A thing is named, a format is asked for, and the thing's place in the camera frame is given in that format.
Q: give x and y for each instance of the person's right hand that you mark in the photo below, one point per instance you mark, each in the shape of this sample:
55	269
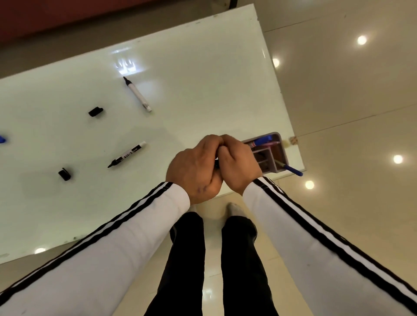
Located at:
239	166

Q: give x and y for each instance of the person's left hand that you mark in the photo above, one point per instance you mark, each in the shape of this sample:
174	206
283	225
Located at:
192	169

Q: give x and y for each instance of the person's right fingers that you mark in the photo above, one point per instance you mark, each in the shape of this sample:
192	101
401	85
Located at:
228	146

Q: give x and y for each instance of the person's left fingers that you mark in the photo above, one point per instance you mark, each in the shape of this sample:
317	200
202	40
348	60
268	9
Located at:
213	143

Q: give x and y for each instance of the person's right forearm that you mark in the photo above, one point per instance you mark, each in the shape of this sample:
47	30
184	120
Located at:
319	257

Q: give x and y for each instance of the person's left forearm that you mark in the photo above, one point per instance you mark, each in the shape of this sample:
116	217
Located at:
104	257

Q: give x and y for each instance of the blue marker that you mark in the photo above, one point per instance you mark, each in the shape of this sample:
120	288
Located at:
262	141

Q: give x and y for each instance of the pink pen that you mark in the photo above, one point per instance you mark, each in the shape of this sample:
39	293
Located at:
272	143

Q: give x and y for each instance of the grey pen holder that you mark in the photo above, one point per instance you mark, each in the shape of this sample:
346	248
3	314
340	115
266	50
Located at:
275	156

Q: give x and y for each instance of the person's grey sock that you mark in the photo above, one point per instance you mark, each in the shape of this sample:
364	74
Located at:
235	210

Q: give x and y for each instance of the blue pen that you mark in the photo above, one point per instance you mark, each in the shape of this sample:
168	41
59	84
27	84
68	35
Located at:
291	169

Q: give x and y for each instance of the white marker with black label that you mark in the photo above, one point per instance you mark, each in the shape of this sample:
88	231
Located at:
127	154

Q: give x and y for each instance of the white marker with black tip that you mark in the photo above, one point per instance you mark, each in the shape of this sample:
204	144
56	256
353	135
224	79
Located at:
138	95

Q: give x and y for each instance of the black marker cap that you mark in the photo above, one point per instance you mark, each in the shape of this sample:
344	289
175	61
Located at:
64	174
95	111

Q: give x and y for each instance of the person's right leg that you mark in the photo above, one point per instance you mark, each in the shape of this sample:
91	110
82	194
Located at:
244	270

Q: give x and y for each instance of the person's leg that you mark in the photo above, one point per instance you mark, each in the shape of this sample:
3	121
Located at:
182	267
244	270

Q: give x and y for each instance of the person's left leg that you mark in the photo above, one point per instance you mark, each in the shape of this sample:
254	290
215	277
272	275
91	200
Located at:
182	267

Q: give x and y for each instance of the small beige table bracket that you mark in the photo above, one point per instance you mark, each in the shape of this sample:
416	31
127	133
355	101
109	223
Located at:
294	140

